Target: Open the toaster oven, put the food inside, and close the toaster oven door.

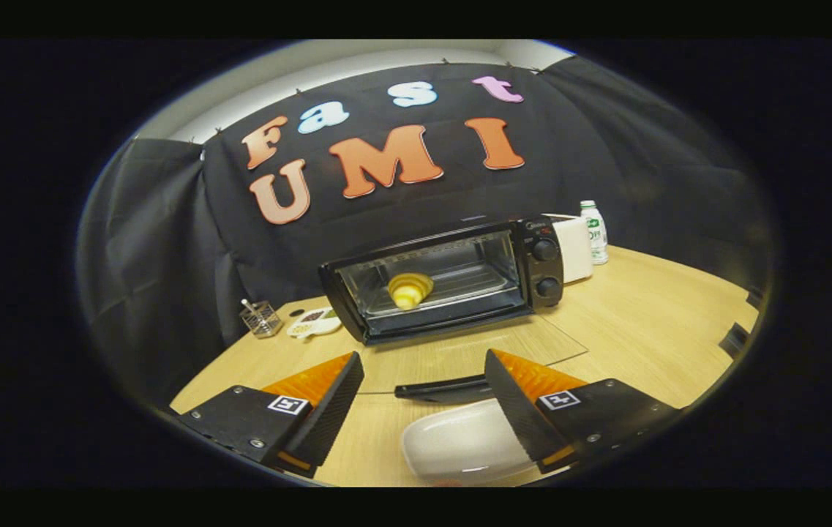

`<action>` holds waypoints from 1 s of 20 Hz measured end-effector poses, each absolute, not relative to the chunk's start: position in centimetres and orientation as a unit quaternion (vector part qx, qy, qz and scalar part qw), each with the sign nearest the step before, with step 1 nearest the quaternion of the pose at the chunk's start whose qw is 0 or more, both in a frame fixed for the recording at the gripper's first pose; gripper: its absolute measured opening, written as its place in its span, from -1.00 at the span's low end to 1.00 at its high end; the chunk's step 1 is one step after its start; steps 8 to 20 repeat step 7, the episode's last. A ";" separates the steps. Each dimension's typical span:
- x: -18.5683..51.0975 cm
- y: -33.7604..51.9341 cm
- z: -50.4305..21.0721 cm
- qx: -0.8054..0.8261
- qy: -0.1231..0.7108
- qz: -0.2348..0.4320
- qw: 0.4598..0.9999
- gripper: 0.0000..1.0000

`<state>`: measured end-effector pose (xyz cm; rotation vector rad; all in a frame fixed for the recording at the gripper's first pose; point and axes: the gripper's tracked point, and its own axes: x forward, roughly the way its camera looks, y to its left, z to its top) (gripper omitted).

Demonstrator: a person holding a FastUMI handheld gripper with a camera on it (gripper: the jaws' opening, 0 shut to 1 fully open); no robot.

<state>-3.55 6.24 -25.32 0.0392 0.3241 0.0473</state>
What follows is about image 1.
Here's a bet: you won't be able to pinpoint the white bottle green label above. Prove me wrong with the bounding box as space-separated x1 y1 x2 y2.
580 199 610 266

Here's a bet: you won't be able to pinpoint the metal mesh utensil holder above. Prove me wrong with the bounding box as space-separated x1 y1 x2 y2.
239 298 284 340

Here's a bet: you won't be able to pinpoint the white oval plate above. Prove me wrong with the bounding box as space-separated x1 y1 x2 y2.
400 398 538 486

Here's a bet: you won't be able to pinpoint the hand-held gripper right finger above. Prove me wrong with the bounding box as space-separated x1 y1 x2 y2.
484 348 683 475

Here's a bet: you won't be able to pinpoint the black toaster oven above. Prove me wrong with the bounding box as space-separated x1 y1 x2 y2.
318 214 589 404

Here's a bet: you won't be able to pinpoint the white snack dish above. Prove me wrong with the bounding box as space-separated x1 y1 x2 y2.
285 307 344 341

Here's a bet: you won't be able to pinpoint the black backdrop cloth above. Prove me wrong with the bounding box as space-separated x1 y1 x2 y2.
75 55 775 409

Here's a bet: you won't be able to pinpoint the white box appliance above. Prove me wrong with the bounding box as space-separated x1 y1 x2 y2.
543 212 594 285

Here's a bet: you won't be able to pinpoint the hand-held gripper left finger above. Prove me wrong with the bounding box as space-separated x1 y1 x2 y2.
173 351 365 480

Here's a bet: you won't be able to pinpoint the black chair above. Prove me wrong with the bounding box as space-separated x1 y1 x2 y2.
718 321 752 360

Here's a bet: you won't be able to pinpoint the yellow croissant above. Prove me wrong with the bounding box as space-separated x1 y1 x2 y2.
387 272 435 312

